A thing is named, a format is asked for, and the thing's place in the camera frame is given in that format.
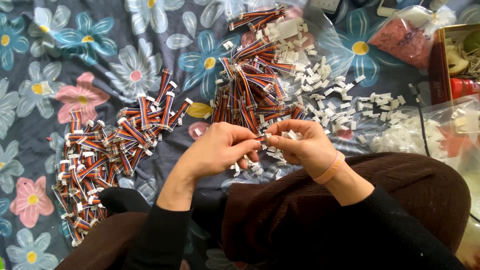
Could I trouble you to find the person's right hand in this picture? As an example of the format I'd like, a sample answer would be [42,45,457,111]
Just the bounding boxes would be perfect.
[264,119,340,175]

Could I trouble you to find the scattered heap of white connectors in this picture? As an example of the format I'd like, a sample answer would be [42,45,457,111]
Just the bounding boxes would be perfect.
[193,15,407,179]

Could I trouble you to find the black cable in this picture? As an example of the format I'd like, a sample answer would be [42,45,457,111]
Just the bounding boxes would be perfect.
[408,83,432,157]

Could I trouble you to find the handful of white connector housings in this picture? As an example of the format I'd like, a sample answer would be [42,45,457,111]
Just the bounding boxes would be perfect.
[281,129,302,142]

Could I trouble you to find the white plastic device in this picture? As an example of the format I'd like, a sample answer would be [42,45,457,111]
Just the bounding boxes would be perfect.
[309,0,341,14]

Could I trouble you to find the heap of uncapped ribbon cables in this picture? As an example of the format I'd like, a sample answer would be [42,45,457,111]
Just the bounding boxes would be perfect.
[210,4,310,136]

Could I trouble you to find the white charger plug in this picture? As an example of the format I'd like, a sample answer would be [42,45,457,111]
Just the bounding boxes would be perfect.
[377,0,410,18]

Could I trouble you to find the person's brown clothed legs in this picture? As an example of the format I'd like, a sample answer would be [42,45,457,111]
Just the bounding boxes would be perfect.
[54,152,472,270]

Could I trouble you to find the person's left hand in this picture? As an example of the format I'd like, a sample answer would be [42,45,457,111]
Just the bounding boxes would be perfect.
[186,122,262,181]

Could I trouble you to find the pink rubber wristband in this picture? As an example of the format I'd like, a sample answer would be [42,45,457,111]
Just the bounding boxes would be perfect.
[313,151,346,185]

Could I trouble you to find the pile of capped ribbon cables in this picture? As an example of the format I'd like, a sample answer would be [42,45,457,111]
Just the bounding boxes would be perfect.
[50,68,194,247]

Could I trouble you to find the brown cardboard box with clutter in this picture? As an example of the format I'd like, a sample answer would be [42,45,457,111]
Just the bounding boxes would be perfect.
[428,23,480,106]

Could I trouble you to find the clear bag of white connectors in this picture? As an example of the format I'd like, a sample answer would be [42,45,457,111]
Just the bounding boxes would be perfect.
[369,95,480,177]

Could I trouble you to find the crumpled clear plastic bag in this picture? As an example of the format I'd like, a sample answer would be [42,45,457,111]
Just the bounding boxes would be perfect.
[455,150,480,269]

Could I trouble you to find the clear bag of pink parts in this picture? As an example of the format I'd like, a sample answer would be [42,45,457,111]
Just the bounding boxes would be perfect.
[367,5,456,70]

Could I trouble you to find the floral grey bed sheet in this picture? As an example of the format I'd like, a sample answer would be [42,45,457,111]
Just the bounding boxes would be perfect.
[0,0,480,270]

